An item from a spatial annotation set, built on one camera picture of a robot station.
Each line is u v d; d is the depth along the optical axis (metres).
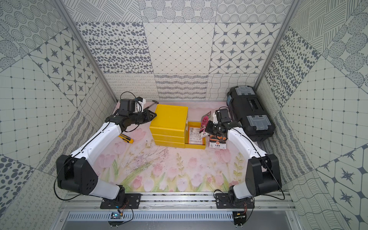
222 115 0.67
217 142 0.95
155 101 1.19
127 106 0.64
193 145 0.95
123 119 0.60
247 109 0.93
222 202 0.73
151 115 0.80
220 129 0.63
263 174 0.42
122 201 0.67
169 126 0.78
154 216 0.70
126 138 0.94
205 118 0.94
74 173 0.41
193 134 0.99
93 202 0.75
